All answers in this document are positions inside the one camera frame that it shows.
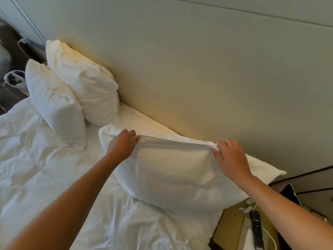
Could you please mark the person's right hand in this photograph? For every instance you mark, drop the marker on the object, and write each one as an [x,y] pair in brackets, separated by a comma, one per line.
[232,161]

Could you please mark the person's left hand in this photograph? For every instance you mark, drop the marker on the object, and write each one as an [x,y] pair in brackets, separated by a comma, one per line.
[121,147]

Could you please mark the white duvet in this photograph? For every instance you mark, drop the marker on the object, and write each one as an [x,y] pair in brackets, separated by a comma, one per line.
[140,119]
[52,179]

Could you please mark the white pillow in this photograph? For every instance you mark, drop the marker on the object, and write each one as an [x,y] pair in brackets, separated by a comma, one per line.
[85,83]
[54,104]
[171,174]

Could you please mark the person's left forearm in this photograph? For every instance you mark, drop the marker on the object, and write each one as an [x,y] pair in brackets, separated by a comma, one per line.
[65,210]

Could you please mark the person's right forearm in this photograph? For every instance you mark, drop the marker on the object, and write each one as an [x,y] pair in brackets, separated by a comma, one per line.
[288,213]

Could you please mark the wooden nightstand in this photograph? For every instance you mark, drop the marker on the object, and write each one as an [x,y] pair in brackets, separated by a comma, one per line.
[26,92]
[229,226]

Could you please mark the black remote control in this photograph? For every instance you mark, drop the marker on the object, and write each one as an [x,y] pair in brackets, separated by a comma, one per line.
[257,229]

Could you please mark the white headset device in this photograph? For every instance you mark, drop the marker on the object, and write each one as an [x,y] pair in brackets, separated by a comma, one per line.
[15,79]

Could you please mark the white crumpled bedding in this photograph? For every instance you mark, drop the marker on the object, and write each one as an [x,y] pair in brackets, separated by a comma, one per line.
[4,59]

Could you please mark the grey wall panel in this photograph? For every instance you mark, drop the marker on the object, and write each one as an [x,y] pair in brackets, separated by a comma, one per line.
[317,180]

